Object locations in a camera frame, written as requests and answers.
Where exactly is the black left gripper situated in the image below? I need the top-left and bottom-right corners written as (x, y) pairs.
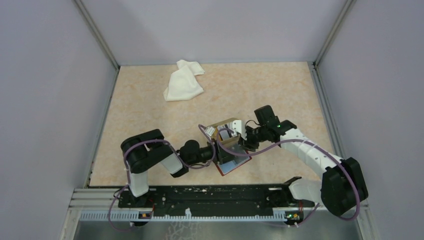
top-left (187, 138), bottom-right (239, 166)

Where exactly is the red card holder wallet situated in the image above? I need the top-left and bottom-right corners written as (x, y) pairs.
top-left (214, 151), bottom-right (252, 176)

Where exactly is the beige oval tray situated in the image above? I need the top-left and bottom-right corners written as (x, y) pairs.
top-left (205, 117), bottom-right (239, 148)

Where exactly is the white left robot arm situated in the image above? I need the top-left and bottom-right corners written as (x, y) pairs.
top-left (120, 129), bottom-right (235, 207)

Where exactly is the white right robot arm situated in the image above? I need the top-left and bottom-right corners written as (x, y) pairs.
top-left (229, 105), bottom-right (369, 218)

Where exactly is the silver magnetic stripe card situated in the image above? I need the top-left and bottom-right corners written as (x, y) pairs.
top-left (217, 124), bottom-right (237, 141)

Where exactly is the white crumpled cloth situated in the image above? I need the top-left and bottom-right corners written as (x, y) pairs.
top-left (163, 59), bottom-right (205, 102)

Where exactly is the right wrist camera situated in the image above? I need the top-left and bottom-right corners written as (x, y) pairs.
top-left (228, 119), bottom-right (247, 140)

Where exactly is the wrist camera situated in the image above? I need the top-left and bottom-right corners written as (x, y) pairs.
top-left (228, 119), bottom-right (247, 140)
top-left (204, 126), bottom-right (216, 137)

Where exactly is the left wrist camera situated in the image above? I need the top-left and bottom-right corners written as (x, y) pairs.
top-left (204, 126), bottom-right (216, 137)

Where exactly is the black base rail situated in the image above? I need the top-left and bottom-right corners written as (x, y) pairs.
top-left (118, 183), bottom-right (315, 217)

